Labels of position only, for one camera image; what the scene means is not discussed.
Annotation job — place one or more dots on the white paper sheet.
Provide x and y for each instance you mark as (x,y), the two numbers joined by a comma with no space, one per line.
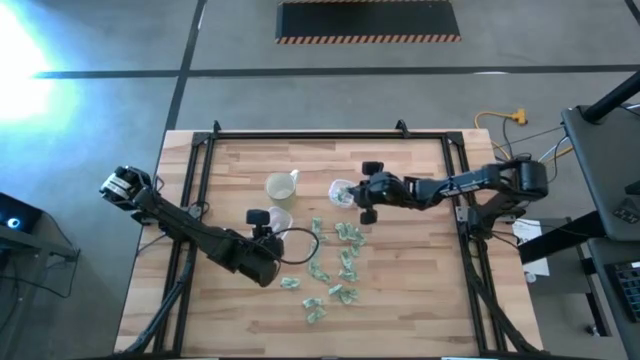
(530,235)

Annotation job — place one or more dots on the black desk pole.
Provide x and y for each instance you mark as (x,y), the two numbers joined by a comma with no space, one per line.
(612,97)

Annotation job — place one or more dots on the black number pad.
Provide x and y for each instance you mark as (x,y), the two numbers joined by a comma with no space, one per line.
(627,212)

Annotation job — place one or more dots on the black table clamp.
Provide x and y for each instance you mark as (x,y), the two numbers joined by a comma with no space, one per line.
(401,126)
(216,126)

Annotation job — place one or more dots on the pale green mug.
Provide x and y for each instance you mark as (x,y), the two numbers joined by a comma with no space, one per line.
(282,187)

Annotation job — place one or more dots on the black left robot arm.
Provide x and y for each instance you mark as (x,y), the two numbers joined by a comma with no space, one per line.
(175,222)

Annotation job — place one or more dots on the grey office desk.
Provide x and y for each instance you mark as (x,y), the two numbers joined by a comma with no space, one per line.
(597,280)
(600,165)

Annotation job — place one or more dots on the black aluminium table frame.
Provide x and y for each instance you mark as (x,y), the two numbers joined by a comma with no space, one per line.
(325,135)

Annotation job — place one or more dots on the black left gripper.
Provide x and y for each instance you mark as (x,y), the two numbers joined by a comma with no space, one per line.
(262,250)

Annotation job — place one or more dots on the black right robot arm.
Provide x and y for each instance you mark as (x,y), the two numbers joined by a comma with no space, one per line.
(450,189)

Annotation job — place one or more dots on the hazard striped black mat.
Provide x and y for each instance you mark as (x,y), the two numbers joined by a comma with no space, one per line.
(367,20)

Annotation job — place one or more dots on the black keyboard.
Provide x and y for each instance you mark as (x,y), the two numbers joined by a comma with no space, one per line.
(625,290)

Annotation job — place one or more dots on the dark grey side table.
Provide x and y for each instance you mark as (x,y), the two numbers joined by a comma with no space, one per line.
(50,250)

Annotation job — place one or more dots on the black box blue light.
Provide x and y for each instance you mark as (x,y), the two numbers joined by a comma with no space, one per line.
(15,215)

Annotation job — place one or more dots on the large clear plastic container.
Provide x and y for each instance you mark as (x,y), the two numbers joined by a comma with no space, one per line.
(284,217)

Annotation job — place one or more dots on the small clear plastic container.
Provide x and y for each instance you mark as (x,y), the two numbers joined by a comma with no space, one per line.
(336,186)

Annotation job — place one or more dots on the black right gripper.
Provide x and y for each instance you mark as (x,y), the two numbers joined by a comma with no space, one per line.
(382,192)

